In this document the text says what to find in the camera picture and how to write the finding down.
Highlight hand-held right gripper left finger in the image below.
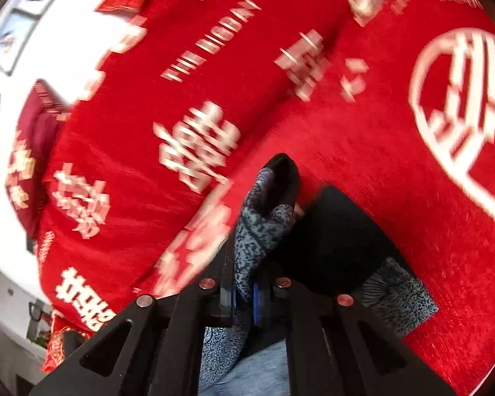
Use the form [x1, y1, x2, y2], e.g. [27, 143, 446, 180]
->
[27, 243, 237, 396]

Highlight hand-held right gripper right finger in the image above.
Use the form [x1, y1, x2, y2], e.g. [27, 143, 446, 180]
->
[251, 277, 458, 396]

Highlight black pants with grey waistband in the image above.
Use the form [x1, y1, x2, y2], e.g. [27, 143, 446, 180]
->
[198, 152, 440, 396]

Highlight red gold embroidered cushion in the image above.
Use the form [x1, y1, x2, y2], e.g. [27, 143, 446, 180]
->
[41, 311, 92, 374]

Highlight grey object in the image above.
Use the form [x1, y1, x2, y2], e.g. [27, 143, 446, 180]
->
[27, 299, 52, 344]

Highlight red printed blanket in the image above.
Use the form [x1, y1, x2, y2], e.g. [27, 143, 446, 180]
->
[33, 0, 495, 396]

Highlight white cabinet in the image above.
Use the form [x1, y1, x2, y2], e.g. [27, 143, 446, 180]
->
[0, 256, 47, 382]

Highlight dark red printed pillow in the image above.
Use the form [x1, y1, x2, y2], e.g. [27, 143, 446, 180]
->
[6, 80, 73, 240]

